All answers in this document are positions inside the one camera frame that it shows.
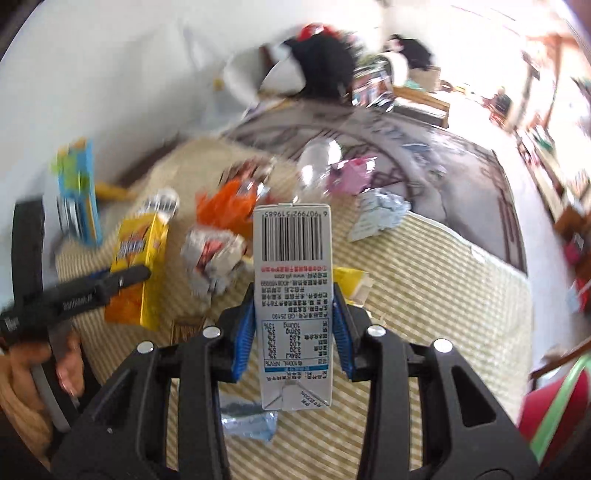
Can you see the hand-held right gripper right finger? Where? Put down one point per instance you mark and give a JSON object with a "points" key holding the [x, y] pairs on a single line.
{"points": [[344, 344]]}

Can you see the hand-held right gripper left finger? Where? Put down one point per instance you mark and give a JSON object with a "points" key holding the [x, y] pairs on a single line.
{"points": [[242, 344]]}

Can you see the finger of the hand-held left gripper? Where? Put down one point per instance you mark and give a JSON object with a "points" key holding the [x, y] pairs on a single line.
{"points": [[131, 276]]}

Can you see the small yellow packet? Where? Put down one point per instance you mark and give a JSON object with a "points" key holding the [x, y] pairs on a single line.
{"points": [[353, 284]]}

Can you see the white milk carton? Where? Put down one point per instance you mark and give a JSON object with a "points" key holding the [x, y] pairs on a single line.
{"points": [[292, 300]]}

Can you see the white wrapper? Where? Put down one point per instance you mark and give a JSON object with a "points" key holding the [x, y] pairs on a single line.
{"points": [[212, 263]]}

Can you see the orange plastic wrapper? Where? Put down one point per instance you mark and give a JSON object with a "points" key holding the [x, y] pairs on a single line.
{"points": [[224, 207]]}

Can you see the red bucket with green rim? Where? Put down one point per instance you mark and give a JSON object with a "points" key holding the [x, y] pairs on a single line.
{"points": [[549, 410]]}

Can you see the person's left forearm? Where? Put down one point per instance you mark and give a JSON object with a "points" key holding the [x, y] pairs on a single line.
{"points": [[21, 424]]}

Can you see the person's left hand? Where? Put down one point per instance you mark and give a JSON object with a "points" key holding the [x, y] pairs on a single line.
{"points": [[69, 364]]}

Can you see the brown wrapper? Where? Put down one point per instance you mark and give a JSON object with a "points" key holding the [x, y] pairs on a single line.
{"points": [[187, 330]]}

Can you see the silver blue foil wrapper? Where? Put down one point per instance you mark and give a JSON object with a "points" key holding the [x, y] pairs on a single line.
{"points": [[249, 417]]}

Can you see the yellow plastic stick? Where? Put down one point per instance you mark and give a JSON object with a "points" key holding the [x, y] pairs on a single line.
{"points": [[113, 191]]}

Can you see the striped beige mat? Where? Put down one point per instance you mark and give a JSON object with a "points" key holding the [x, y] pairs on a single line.
{"points": [[438, 295]]}

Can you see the crumpled white blue packet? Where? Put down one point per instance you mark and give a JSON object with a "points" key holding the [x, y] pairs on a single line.
{"points": [[376, 212]]}

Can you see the red silver foil wrapper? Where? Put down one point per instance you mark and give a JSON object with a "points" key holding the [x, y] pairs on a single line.
{"points": [[247, 173]]}

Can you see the pink wrapper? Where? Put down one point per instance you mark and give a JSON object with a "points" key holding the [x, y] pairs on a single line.
{"points": [[353, 175]]}

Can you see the clear plastic bottle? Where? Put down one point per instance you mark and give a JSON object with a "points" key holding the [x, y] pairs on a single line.
{"points": [[316, 166]]}

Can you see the grey patterned table cover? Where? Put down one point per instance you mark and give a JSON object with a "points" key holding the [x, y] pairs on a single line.
{"points": [[415, 152]]}

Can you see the white cloth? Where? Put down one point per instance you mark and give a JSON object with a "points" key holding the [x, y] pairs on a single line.
{"points": [[249, 69]]}

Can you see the pile of magazines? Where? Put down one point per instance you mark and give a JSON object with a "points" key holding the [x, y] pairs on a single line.
{"points": [[374, 85]]}

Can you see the large black bag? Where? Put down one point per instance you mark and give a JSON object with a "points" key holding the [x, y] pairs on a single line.
{"points": [[325, 64]]}

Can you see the white cushion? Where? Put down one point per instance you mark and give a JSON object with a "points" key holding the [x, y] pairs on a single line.
{"points": [[397, 67]]}

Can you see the small black bag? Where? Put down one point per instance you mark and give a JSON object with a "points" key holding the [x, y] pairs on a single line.
{"points": [[413, 50]]}

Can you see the red bag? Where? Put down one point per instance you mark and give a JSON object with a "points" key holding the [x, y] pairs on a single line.
{"points": [[316, 32]]}

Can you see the wooden sofa frame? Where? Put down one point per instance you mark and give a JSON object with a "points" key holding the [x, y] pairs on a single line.
{"points": [[427, 104]]}

